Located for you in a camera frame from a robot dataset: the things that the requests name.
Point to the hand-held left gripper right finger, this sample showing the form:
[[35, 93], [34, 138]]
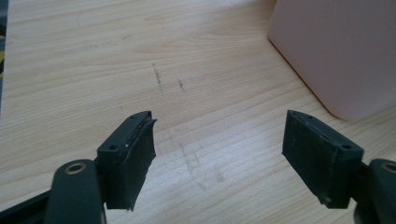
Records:
[[317, 155]]

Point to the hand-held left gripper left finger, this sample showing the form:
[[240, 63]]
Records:
[[127, 168]]

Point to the pink box lid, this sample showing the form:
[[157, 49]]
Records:
[[336, 53]]

